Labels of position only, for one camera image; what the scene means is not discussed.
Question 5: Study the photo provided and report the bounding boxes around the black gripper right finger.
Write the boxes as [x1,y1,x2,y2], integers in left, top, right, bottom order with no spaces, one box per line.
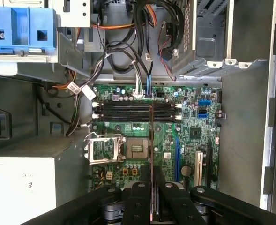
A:
[154,165,276,225]

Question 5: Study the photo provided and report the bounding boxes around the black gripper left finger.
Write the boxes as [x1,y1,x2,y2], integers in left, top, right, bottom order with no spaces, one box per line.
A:
[22,165,152,225]

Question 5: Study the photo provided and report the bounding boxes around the RAM stick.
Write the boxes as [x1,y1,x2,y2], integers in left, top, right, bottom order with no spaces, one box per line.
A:
[149,103,156,223]

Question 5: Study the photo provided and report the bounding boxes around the black RAM slot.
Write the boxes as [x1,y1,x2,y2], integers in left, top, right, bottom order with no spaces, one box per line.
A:
[92,106,183,111]
[92,112,183,117]
[92,101,183,106]
[92,116,183,122]

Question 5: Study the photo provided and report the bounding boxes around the round coin cell battery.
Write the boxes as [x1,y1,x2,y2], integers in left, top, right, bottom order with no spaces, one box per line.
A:
[180,165,192,177]

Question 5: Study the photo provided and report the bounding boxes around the white expansion slot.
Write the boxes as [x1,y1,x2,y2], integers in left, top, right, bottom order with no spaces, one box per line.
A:
[194,150,203,188]

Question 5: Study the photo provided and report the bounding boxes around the blue expansion slot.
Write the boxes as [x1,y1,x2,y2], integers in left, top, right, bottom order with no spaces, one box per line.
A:
[174,136,182,183]

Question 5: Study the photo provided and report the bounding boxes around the black expansion slot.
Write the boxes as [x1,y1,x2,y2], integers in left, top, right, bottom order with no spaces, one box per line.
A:
[205,140,213,187]

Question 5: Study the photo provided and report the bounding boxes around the CPU socket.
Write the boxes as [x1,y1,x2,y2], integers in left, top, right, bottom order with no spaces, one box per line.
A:
[125,137,150,160]

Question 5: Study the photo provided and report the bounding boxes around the metal socket cover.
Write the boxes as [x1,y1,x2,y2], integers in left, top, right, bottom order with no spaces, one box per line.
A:
[83,132,127,166]

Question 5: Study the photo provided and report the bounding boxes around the green motherboard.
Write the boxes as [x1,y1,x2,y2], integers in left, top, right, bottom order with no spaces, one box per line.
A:
[91,84,223,190]

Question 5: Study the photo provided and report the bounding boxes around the black square chipset chip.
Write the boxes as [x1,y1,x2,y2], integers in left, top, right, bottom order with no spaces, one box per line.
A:
[189,126,203,139]

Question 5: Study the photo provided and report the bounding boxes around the black open PC case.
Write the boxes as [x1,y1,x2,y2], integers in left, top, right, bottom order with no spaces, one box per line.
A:
[0,0,276,225]

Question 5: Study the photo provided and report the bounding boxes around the grey power supply unit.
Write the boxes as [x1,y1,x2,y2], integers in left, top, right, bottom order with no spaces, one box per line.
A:
[0,135,91,225]

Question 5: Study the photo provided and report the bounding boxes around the perforated metal disk bay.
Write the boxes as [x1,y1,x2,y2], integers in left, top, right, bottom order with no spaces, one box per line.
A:
[172,0,271,77]

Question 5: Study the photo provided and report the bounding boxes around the silver metal drive cage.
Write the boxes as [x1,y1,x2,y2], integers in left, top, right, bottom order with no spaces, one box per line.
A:
[0,0,93,79]

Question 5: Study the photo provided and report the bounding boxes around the blue flat data cable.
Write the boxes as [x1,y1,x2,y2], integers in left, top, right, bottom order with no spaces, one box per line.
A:
[146,74,153,97]

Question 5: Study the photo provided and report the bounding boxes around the white grey wire bundle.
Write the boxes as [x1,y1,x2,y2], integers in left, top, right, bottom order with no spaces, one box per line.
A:
[132,60,144,97]

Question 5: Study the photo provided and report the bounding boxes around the red blue wire with connector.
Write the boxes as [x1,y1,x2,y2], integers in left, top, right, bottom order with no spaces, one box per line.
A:
[157,20,178,82]

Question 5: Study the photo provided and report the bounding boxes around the orange wire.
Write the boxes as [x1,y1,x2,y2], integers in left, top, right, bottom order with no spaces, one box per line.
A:
[92,22,135,30]

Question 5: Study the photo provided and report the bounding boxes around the black cable bundle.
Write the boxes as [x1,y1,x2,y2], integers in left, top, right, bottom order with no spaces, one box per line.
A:
[90,0,186,75]

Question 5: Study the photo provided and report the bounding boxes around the orange red power wires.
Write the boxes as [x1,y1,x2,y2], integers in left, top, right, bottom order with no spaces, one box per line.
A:
[144,3,157,28]

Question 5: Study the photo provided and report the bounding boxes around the blue plastic drive bracket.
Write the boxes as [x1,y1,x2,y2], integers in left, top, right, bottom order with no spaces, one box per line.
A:
[0,6,58,55]

